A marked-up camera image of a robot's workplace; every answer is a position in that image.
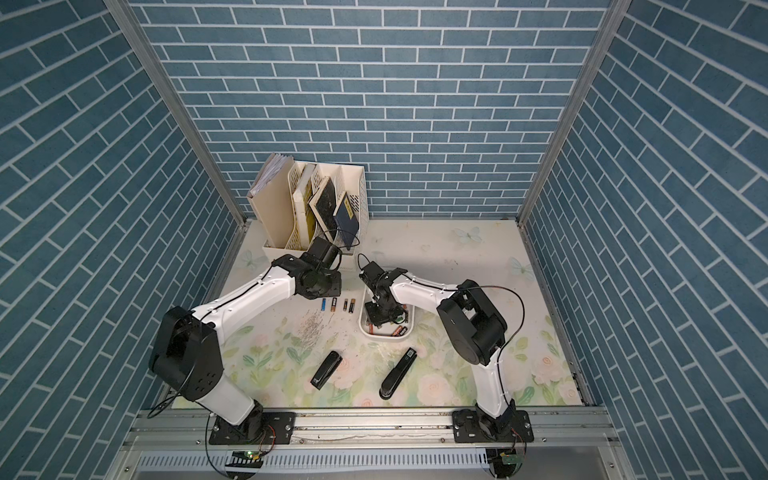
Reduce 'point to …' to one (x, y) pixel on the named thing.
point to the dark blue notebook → (346, 221)
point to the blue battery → (324, 305)
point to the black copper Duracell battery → (352, 305)
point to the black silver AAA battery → (345, 304)
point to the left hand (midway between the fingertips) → (343, 289)
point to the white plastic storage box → (398, 333)
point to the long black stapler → (393, 380)
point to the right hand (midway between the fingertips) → (377, 321)
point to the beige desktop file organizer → (294, 201)
